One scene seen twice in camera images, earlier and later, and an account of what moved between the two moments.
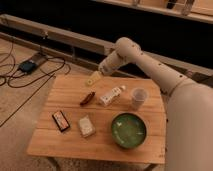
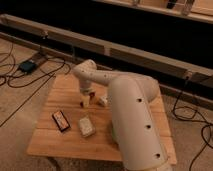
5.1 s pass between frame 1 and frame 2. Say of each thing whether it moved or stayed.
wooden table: stayed
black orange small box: stayed
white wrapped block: stayed
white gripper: moved
